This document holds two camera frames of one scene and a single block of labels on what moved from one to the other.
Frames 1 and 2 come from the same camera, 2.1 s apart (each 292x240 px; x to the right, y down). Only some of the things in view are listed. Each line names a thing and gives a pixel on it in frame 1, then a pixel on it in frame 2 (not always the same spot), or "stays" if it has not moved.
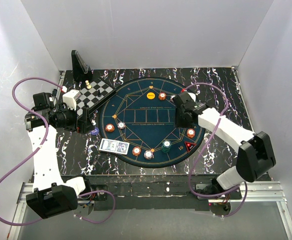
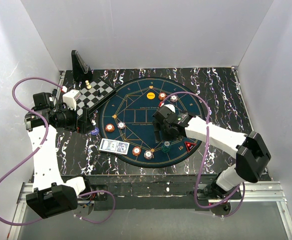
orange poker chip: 136,151 stays
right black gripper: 178,123 → 157,127
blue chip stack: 121,125 stays
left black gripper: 84,126 stays
